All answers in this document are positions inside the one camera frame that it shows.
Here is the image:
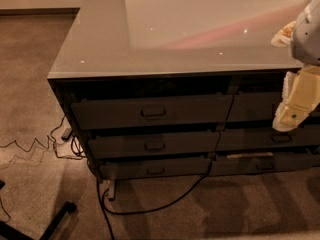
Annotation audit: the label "thick black floor cable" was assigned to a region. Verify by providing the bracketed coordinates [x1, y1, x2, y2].
[95, 165, 212, 240]

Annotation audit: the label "grey cabinet with glossy top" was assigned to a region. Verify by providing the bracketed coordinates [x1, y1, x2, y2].
[47, 0, 320, 202]

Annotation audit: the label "grey drawer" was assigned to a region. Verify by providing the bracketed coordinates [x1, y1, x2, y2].
[210, 150, 320, 176]
[217, 127, 320, 151]
[226, 90, 320, 123]
[99, 156, 211, 180]
[88, 131, 220, 159]
[71, 94, 233, 130]

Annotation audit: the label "black stand legs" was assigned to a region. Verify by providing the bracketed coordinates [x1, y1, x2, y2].
[0, 179, 77, 240]

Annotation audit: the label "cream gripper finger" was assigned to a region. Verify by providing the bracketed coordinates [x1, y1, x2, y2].
[271, 21, 296, 47]
[272, 65, 320, 132]

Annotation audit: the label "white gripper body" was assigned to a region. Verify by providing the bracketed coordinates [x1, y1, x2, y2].
[291, 0, 320, 65]

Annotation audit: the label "thin black tangled cable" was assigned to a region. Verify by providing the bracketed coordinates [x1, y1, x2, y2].
[0, 115, 86, 223]

